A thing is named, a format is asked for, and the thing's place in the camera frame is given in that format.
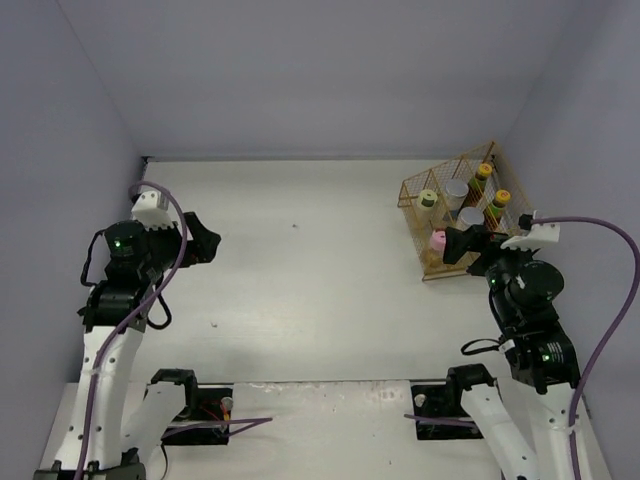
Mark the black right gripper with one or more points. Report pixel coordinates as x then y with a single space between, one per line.
476 241

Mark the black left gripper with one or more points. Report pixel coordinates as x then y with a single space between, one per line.
186 240

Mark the pink lid spice shaker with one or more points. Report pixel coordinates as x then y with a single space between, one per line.
436 247

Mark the silver lid jar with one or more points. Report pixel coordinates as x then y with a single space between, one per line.
455 192
469 217

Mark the yellow lid spice shaker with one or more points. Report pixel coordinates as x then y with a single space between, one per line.
425 206

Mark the yellow cap sauce bottle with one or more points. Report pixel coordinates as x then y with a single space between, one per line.
477 185
495 210

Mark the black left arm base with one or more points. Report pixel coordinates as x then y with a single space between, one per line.
201 404

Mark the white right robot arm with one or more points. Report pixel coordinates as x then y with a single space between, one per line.
541 357

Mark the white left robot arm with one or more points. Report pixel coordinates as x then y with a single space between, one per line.
100 443

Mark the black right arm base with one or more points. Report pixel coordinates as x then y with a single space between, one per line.
439 402

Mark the gold wire basket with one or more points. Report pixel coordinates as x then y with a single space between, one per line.
463 167

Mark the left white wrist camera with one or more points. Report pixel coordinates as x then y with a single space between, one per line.
151 210

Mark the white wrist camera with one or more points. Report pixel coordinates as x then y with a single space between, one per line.
534 236
151 210

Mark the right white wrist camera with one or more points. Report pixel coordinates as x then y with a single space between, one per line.
534 236

